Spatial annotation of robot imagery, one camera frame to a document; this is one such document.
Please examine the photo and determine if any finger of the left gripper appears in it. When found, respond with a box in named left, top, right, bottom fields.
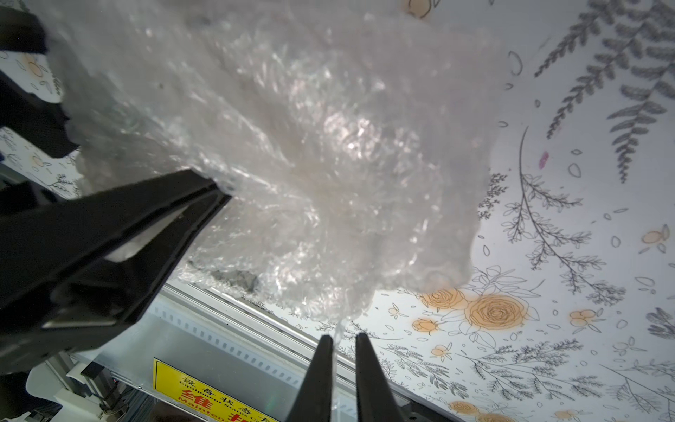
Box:
left=1, top=170, right=230, bottom=374
left=1, top=5, right=78, bottom=158

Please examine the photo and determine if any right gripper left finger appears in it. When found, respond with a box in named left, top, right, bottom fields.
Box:
left=286, top=335, right=334, bottom=422

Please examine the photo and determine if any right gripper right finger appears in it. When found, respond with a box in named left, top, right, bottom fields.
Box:
left=355, top=332, right=404, bottom=422

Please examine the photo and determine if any clear bubble wrap sheet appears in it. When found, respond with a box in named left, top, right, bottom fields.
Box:
left=29, top=1, right=508, bottom=320

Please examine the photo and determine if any yellow warning label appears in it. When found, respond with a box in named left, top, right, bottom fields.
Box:
left=153, top=358, right=277, bottom=422

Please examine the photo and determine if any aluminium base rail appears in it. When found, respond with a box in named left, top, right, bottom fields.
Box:
left=73, top=276, right=465, bottom=422

